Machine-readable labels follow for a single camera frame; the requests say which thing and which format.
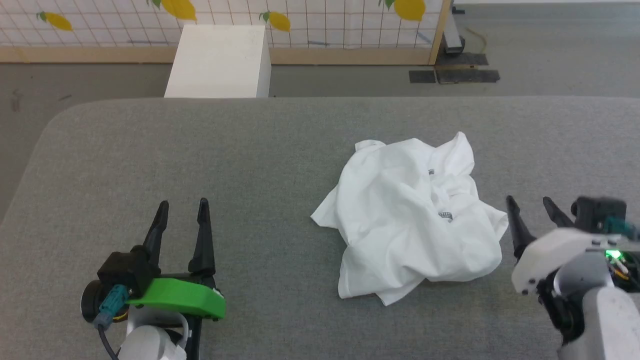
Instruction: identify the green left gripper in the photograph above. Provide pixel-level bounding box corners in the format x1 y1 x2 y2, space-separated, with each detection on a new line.
127 197 227 321

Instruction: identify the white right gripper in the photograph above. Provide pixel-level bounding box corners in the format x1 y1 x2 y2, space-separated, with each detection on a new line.
505 195 629 296

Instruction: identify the white t-shirt garment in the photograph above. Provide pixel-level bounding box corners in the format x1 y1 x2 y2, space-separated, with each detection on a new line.
310 131 510 307

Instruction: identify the long black floor mat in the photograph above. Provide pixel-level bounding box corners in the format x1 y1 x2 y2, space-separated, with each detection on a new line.
434 52 501 85

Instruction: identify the white box cabinet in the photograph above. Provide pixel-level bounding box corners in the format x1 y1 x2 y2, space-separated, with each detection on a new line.
164 24 272 99

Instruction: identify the grey metal stand foot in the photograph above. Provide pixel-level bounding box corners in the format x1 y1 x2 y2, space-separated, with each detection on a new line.
442 4 467 55

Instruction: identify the lemon print partition panel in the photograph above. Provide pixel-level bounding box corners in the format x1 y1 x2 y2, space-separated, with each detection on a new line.
0 0 454 66

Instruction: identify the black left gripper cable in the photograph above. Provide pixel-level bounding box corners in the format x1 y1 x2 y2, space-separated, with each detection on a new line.
96 320 121 360

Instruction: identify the yellow floor cable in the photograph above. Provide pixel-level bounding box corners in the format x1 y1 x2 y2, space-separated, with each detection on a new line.
465 26 489 54

